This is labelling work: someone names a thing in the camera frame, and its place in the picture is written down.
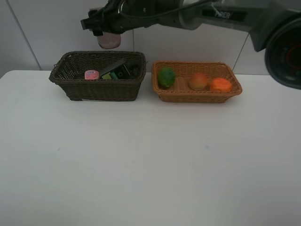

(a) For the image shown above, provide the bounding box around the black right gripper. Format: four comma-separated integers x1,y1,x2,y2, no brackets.
81,0,134,36

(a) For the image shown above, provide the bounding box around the purple plastic cup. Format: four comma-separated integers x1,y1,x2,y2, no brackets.
97,32,121,49

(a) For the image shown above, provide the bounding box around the pink tube bottle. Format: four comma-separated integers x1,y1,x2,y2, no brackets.
84,70,100,80

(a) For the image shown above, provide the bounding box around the black green Mentholatum bottle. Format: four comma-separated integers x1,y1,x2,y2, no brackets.
99,59,140,80

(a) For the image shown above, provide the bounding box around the green lime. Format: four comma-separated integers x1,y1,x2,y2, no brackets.
157,67,176,89

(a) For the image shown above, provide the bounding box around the red yellow bun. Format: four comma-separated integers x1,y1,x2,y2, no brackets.
188,73,209,91

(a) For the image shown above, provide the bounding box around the orange mandarin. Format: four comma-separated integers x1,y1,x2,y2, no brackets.
209,78,232,92

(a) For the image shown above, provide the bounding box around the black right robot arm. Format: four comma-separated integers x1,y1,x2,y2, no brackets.
81,0,301,89

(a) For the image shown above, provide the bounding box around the dark brown wicker basket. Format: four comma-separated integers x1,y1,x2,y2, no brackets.
49,51,146,101

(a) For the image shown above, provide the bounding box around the orange wicker basket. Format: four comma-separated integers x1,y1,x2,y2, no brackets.
151,61,243,103

